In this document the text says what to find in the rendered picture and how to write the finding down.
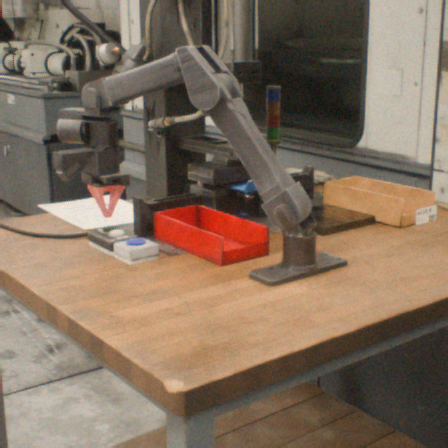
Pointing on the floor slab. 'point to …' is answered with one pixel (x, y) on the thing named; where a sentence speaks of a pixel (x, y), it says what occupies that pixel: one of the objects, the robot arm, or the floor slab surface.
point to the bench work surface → (236, 328)
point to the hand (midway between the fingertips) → (107, 213)
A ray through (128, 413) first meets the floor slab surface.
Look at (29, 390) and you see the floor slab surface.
